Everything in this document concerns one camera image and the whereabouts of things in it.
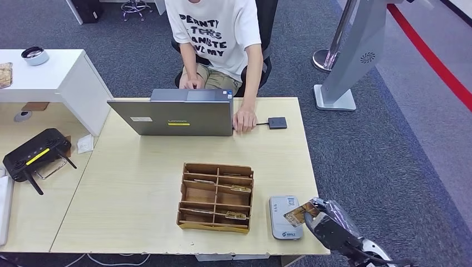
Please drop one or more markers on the grey laptop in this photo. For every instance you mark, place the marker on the grey laptop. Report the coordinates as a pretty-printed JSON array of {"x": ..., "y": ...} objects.
[{"x": 184, "y": 116}]

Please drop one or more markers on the person's left hand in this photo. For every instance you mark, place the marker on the person's left hand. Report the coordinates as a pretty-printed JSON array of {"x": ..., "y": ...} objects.
[{"x": 244, "y": 121}]

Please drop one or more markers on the chrome stool base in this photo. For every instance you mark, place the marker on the chrome stool base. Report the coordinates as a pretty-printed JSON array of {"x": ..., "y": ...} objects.
[{"x": 135, "y": 7}]

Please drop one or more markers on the white paper note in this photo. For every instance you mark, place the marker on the white paper note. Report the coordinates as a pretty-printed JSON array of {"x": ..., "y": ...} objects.
[{"x": 85, "y": 144}]

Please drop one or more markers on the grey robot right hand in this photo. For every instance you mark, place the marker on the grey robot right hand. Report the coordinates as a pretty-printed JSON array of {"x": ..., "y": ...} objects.
[{"x": 332, "y": 228}]

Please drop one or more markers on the person's left forearm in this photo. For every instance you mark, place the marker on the person's left forearm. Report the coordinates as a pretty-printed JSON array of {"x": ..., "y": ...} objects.
[{"x": 252, "y": 81}]

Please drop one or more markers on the chrome stanchion post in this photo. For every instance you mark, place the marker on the chrome stanchion post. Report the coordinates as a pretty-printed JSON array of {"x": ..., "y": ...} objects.
[{"x": 326, "y": 59}]

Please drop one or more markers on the black router with antennas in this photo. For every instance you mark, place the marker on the black router with antennas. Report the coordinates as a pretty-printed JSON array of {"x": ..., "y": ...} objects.
[{"x": 34, "y": 152}]

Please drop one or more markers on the clear snack packet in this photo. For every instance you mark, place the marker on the clear snack packet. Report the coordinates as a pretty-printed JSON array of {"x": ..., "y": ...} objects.
[{"x": 5, "y": 75}]

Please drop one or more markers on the grey kiosk stand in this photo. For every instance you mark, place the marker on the grey kiosk stand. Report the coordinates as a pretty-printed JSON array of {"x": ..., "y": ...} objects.
[{"x": 359, "y": 48}]

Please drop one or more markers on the black office chair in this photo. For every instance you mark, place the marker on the black office chair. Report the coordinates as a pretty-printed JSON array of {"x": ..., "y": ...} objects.
[{"x": 267, "y": 22}]

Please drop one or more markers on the brown cardboard piece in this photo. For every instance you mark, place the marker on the brown cardboard piece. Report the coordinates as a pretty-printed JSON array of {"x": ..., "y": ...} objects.
[{"x": 35, "y": 106}]

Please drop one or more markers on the white round bowl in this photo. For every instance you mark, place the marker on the white round bowl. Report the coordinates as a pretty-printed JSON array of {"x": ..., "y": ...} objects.
[{"x": 35, "y": 56}]

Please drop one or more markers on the person's right forearm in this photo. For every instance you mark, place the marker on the person's right forearm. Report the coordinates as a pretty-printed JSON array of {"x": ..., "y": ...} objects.
[{"x": 188, "y": 60}]

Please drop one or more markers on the black USB hub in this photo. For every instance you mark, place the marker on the black USB hub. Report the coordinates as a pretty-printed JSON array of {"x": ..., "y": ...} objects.
[{"x": 277, "y": 122}]

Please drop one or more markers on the person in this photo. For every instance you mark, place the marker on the person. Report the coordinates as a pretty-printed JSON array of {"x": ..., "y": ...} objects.
[{"x": 217, "y": 51}]

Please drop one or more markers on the grey card reader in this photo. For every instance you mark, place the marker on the grey card reader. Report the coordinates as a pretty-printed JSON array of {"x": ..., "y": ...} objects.
[{"x": 280, "y": 208}]

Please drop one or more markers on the person's right hand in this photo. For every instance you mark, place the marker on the person's right hand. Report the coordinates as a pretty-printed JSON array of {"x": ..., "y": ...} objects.
[{"x": 192, "y": 83}]

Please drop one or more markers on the black cabinet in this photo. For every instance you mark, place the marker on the black cabinet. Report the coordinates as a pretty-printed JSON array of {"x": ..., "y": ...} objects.
[{"x": 88, "y": 9}]

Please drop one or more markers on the wooden card organizer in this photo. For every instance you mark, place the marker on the wooden card organizer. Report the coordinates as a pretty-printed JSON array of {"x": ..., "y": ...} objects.
[{"x": 201, "y": 195}]

